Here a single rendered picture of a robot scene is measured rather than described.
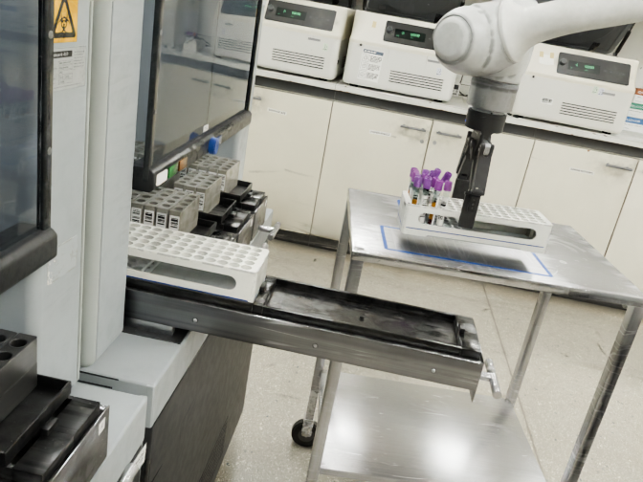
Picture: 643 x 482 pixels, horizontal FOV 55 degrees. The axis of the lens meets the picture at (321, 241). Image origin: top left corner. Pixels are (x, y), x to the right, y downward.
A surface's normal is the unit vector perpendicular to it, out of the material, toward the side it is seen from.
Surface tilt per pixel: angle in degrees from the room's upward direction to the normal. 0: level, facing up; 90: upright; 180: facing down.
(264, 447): 0
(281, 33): 90
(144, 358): 0
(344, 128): 90
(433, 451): 0
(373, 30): 59
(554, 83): 90
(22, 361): 90
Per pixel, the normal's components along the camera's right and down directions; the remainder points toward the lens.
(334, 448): 0.17, -0.92
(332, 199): -0.14, 0.32
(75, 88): 0.98, 0.20
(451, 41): -0.70, 0.20
